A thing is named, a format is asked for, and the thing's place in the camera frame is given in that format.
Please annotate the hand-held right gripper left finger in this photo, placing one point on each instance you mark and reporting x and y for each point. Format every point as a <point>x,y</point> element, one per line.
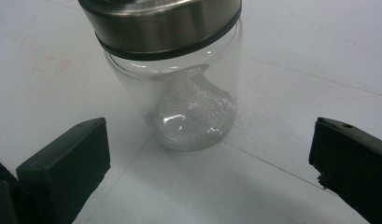
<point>67,168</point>

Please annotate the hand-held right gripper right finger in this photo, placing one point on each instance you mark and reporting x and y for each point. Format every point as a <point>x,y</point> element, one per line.
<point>353,168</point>

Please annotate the clear glass jar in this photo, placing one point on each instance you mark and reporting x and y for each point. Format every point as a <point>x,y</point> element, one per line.
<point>132,90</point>

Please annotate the steel jar lid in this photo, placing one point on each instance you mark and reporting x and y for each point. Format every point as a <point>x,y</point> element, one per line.
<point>160,28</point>

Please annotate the white table cover board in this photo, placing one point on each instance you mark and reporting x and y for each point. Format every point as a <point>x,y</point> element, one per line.
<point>304,46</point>

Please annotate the crumpled clear plastic bag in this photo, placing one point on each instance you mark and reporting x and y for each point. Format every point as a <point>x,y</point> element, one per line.
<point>195,115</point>

